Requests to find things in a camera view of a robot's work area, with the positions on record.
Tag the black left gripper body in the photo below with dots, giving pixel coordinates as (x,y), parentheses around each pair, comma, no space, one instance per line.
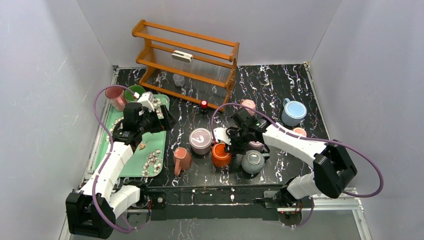
(159,117)

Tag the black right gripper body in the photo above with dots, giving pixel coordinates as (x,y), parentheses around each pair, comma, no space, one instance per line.
(232,137)

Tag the orange mug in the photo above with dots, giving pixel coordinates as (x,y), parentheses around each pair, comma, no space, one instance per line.
(219,156)

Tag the green mug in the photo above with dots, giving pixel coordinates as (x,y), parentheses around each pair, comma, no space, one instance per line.
(134,89)

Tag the pink ghost pattern mug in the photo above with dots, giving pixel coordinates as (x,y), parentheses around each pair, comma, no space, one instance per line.
(115,95)

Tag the mauve mug behind arm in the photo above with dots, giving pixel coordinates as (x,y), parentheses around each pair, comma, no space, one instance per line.
(256,145)

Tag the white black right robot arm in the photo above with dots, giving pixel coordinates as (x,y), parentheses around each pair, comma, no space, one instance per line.
(332,166)

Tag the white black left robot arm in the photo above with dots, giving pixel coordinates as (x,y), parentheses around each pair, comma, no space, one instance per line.
(92,211)

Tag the grey blue mug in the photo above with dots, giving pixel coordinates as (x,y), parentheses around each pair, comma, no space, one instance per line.
(254,161)

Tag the pale pink faceted mug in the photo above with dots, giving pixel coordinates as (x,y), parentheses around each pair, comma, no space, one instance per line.
(250,104)

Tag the mauve mug white logo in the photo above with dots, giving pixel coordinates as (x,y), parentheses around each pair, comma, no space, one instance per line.
(200,140)

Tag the salmon pink mug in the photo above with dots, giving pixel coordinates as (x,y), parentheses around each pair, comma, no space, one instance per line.
(182,159)

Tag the light blue mug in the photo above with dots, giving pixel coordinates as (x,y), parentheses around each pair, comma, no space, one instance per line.
(293,112)

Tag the green floral tray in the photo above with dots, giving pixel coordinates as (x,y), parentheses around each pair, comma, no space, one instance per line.
(147,160)

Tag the clear glass cup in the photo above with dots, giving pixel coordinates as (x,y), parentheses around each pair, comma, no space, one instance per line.
(179,80)

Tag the red black button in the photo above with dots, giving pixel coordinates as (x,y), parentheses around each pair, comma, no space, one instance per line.
(204,108)

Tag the small pink cup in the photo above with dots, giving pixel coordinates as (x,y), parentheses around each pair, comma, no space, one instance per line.
(300,131)

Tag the orange wooden rack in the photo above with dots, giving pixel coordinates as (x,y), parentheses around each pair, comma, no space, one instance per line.
(212,71)

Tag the white clip on rack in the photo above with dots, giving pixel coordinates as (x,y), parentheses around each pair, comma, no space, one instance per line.
(182,56)

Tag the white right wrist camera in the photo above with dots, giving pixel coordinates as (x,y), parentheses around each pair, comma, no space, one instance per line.
(221,136)

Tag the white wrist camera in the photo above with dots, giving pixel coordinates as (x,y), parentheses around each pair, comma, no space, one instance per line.
(221,136)
(145,99)

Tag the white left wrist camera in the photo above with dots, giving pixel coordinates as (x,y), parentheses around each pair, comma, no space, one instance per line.
(145,99)

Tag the black table front rail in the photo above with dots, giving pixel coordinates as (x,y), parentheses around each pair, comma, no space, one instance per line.
(211,202)

